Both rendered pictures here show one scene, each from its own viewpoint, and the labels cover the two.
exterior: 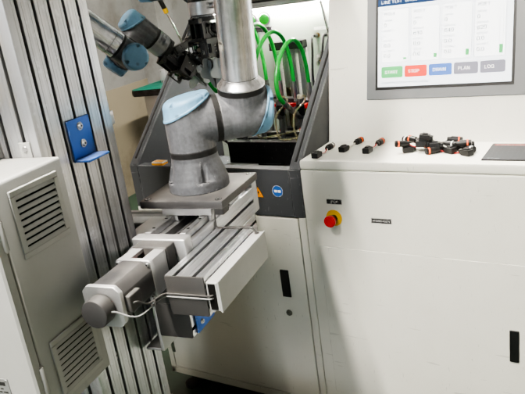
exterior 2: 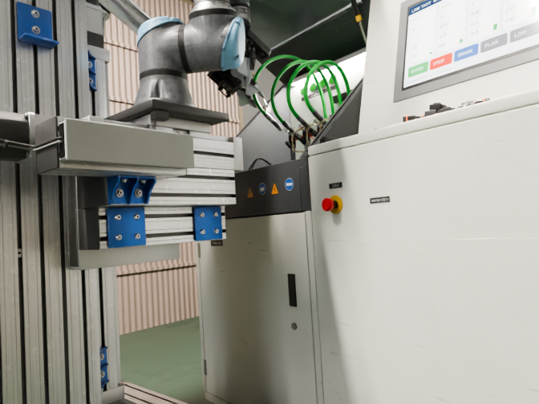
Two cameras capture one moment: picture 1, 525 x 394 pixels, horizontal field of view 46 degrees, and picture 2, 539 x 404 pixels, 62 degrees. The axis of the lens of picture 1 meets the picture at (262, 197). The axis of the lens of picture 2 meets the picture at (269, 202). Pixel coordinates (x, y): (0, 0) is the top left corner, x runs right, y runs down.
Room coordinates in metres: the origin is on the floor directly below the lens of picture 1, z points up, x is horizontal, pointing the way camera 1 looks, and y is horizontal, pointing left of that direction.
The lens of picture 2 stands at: (0.52, -0.43, 0.75)
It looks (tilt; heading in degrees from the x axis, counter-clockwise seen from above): 3 degrees up; 19
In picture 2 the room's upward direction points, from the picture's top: 3 degrees counter-clockwise
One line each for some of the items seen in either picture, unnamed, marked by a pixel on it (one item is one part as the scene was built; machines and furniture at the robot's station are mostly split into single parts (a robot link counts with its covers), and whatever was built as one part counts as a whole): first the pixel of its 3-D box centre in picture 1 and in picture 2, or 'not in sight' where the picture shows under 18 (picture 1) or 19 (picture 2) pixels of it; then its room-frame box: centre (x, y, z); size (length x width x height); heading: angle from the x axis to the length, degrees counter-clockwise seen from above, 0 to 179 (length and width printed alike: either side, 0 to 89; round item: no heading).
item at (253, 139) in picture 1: (276, 158); not in sight; (2.15, -0.07, 0.91); 0.34 x 0.10 x 0.15; 57
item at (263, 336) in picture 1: (230, 300); (249, 314); (2.00, 0.17, 0.44); 0.65 x 0.02 x 0.68; 57
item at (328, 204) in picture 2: (331, 220); (330, 204); (1.73, -0.20, 0.80); 0.05 x 0.04 x 0.05; 57
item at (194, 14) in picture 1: (202, 8); (239, 17); (1.88, 0.10, 1.45); 0.08 x 0.08 x 0.05
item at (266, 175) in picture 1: (214, 188); (245, 194); (2.01, 0.16, 0.87); 0.62 x 0.04 x 0.16; 57
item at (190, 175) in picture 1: (196, 166); (164, 96); (1.48, 0.15, 1.09); 0.15 x 0.15 x 0.10
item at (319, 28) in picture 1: (329, 60); not in sight; (2.30, -0.32, 1.20); 0.13 x 0.03 x 0.31; 57
